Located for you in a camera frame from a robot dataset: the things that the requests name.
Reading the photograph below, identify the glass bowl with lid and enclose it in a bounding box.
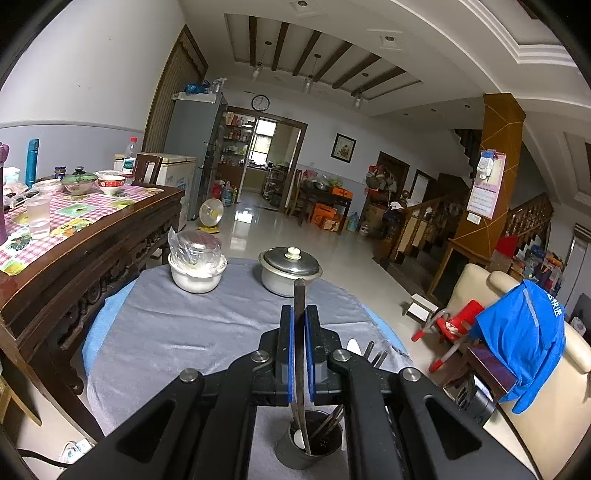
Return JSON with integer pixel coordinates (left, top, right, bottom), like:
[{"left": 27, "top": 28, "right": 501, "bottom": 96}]
[{"left": 61, "top": 166, "right": 99, "bottom": 196}]

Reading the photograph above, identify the aluminium pot lid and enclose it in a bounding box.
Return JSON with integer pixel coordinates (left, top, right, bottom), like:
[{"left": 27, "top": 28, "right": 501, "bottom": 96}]
[{"left": 258, "top": 247, "right": 323, "bottom": 280}]

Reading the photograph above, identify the red plastic chair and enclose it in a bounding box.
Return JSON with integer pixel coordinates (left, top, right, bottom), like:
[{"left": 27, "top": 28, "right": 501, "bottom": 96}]
[{"left": 412, "top": 299, "right": 485, "bottom": 373}]

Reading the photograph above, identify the white step stool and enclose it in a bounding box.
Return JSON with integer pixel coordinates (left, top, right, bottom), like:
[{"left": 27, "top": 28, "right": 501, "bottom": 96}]
[{"left": 404, "top": 293, "right": 440, "bottom": 324}]

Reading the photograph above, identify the wooden chair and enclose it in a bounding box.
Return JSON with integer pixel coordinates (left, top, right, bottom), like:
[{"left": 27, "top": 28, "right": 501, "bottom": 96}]
[{"left": 134, "top": 154, "right": 164, "bottom": 186}]

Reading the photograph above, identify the white chest freezer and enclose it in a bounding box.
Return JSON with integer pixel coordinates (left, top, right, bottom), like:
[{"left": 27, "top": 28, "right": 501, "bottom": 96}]
[{"left": 139, "top": 152, "right": 198, "bottom": 223}]

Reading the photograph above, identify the wooden stair railing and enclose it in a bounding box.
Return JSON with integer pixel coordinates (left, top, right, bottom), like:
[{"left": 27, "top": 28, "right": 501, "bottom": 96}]
[{"left": 397, "top": 189, "right": 468, "bottom": 260}]

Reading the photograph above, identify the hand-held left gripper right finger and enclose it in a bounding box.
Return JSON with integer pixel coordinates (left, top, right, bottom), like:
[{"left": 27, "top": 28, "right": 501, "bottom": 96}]
[{"left": 305, "top": 305, "right": 541, "bottom": 480}]

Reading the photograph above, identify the brown door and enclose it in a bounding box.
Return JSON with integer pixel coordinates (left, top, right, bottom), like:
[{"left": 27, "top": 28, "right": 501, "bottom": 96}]
[{"left": 142, "top": 25, "right": 209, "bottom": 154}]

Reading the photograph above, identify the clear plastic cup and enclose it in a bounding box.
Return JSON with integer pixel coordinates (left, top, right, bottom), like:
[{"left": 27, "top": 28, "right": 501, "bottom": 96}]
[{"left": 26, "top": 194, "right": 53, "bottom": 240}]

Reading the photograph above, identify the pink checkered tablecloth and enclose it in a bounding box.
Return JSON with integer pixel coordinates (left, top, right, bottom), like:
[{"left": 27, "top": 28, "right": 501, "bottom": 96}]
[{"left": 0, "top": 182, "right": 165, "bottom": 278}]

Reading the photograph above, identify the grey utensil holder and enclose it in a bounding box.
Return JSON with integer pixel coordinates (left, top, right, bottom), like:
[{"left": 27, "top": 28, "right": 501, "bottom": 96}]
[{"left": 276, "top": 410, "right": 345, "bottom": 470}]

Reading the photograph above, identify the grey refrigerator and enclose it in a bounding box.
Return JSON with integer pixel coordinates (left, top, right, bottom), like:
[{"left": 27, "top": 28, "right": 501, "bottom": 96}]
[{"left": 164, "top": 92, "right": 228, "bottom": 223}]

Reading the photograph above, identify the blue jacket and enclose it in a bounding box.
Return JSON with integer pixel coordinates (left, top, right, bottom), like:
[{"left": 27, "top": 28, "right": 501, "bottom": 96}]
[{"left": 475, "top": 279, "right": 567, "bottom": 415}]

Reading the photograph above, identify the cream sofa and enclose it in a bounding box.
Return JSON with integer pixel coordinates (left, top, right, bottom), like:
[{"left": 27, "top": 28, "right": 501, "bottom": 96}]
[{"left": 445, "top": 263, "right": 591, "bottom": 480}]

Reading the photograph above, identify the red and white bowl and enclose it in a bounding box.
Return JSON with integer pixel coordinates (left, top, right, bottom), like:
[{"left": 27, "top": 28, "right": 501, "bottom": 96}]
[{"left": 95, "top": 174, "right": 127, "bottom": 196}]

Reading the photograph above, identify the round floor fan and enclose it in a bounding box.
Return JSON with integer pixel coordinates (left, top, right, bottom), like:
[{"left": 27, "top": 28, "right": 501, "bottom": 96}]
[{"left": 198, "top": 198, "right": 225, "bottom": 234}]

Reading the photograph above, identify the dark wooden side table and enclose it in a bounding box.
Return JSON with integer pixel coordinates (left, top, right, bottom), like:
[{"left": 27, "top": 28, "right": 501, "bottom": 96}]
[{"left": 295, "top": 182, "right": 354, "bottom": 228}]

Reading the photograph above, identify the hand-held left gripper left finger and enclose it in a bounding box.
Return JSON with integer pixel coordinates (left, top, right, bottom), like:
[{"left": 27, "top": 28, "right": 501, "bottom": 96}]
[{"left": 58, "top": 306, "right": 295, "bottom": 480}]

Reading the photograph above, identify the orange box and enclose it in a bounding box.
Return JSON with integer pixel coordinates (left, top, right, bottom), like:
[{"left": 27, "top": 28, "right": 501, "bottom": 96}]
[{"left": 311, "top": 203, "right": 338, "bottom": 227}]

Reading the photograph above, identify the clear plastic bag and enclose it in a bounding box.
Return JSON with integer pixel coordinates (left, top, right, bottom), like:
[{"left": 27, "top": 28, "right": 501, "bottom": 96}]
[{"left": 167, "top": 227, "right": 227, "bottom": 278}]

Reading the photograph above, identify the aluminium pot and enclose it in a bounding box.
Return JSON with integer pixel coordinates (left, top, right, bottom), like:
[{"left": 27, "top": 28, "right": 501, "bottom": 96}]
[{"left": 260, "top": 265, "right": 322, "bottom": 297}]

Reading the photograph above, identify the light blue tablecloth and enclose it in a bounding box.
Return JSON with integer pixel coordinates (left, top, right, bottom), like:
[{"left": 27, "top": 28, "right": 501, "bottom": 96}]
[{"left": 82, "top": 279, "right": 141, "bottom": 370}]

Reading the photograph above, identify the wooden pillar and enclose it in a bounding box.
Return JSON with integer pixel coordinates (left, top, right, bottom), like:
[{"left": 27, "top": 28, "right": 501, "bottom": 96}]
[{"left": 427, "top": 92, "right": 527, "bottom": 306}]

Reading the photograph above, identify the framed wall picture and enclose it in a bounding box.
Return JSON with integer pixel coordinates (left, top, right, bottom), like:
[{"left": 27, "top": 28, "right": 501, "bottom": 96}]
[{"left": 331, "top": 134, "right": 358, "bottom": 164}]

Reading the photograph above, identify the white power strip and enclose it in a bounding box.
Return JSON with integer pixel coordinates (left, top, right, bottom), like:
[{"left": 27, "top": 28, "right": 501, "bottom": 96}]
[{"left": 60, "top": 438, "right": 96, "bottom": 465}]

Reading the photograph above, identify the blue thermos bottle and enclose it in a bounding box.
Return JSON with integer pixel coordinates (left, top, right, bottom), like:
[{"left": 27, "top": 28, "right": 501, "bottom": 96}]
[{"left": 25, "top": 138, "right": 40, "bottom": 188}]

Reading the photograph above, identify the carved wooden dining table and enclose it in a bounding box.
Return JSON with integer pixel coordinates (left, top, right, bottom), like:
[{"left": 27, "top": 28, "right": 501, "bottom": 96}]
[{"left": 0, "top": 184, "right": 186, "bottom": 446}]

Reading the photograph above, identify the purple bottle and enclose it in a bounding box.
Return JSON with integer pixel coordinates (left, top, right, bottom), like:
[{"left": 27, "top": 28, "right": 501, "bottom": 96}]
[{"left": 0, "top": 142, "right": 10, "bottom": 245}]

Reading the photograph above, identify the wall calendar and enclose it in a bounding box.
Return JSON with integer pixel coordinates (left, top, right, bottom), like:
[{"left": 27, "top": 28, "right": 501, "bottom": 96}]
[{"left": 466, "top": 150, "right": 507, "bottom": 220}]

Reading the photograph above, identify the red cap water bottle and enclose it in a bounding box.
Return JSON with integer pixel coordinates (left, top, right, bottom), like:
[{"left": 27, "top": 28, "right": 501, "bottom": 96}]
[{"left": 122, "top": 137, "right": 140, "bottom": 179}]

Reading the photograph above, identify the grey tablecloth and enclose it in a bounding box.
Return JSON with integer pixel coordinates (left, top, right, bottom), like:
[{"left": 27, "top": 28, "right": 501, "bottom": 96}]
[{"left": 87, "top": 257, "right": 409, "bottom": 437}]

